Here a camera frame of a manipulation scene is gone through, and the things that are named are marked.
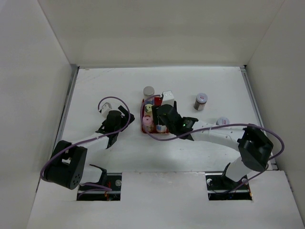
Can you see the red rectangular tray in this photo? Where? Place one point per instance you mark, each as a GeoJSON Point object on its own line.
{"type": "Point", "coordinates": [157, 104]}

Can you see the pink cap spice bottle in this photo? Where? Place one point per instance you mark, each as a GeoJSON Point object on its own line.
{"type": "Point", "coordinates": [148, 123]}

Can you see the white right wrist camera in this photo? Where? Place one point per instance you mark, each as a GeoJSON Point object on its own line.
{"type": "Point", "coordinates": [167, 98]}

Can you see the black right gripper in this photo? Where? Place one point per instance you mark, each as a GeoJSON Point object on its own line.
{"type": "Point", "coordinates": [155, 113]}

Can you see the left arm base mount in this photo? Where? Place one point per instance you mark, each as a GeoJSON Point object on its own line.
{"type": "Point", "coordinates": [99, 185]}

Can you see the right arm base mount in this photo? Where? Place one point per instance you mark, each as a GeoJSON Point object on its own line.
{"type": "Point", "coordinates": [220, 188]}

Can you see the silver cap blue label bottle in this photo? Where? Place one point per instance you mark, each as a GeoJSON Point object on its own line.
{"type": "Point", "coordinates": [161, 128]}

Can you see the light spice jar grey lid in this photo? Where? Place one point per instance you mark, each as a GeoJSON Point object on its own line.
{"type": "Point", "coordinates": [222, 121]}

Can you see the blue label white bead bottle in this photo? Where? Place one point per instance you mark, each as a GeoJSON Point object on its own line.
{"type": "Point", "coordinates": [147, 92]}

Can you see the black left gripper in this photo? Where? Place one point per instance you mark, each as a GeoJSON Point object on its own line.
{"type": "Point", "coordinates": [125, 119]}

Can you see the yellow cap spice bottle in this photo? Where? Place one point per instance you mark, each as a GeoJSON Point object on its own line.
{"type": "Point", "coordinates": [148, 110]}

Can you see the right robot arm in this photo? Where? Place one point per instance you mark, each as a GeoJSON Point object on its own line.
{"type": "Point", "coordinates": [252, 144]}

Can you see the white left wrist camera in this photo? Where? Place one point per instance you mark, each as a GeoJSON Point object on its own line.
{"type": "Point", "coordinates": [105, 109]}

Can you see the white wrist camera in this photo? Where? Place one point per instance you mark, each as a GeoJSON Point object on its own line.
{"type": "Point", "coordinates": [105, 109]}
{"type": "Point", "coordinates": [167, 98]}

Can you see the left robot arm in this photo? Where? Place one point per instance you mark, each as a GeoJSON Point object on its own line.
{"type": "Point", "coordinates": [67, 162]}

